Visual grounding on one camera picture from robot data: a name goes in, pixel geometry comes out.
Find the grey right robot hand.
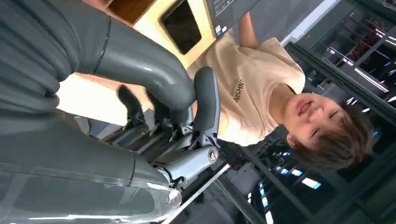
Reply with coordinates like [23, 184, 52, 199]
[0, 0, 221, 224]

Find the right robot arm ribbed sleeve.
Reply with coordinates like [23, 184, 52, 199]
[0, 0, 81, 115]

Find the black smartphone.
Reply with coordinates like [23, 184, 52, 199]
[159, 0, 202, 56]

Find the person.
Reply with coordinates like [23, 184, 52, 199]
[187, 12, 376, 171]

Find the grey open laptop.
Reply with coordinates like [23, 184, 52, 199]
[205, 0, 261, 38]

